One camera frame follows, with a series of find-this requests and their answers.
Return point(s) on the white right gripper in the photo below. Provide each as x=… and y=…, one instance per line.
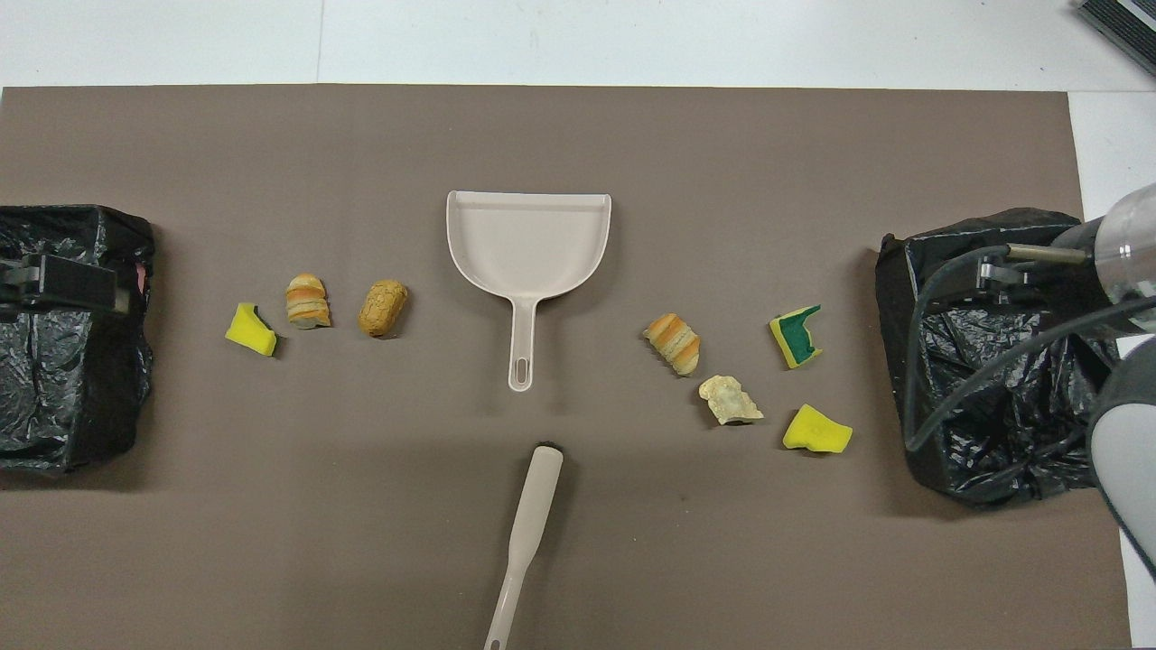
x=1129, y=253

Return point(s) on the beige brush black bristles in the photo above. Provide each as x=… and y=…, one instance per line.
x=533, y=515

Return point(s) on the striped croissant piece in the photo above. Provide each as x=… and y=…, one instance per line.
x=307, y=302
x=675, y=343

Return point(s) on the black bag lined bin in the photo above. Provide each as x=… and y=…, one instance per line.
x=72, y=388
x=984, y=469

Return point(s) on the beige plastic dustpan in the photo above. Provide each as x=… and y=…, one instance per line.
x=528, y=244

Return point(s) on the brown bread roll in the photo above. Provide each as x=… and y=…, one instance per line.
x=382, y=309

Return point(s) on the green yellow sponge piece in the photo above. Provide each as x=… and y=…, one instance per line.
x=795, y=338

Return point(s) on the brown table mat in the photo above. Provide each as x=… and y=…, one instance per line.
x=722, y=135

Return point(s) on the black ribbed device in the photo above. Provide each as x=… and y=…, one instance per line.
x=1124, y=27

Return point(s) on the pale bread piece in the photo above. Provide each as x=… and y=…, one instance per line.
x=728, y=399

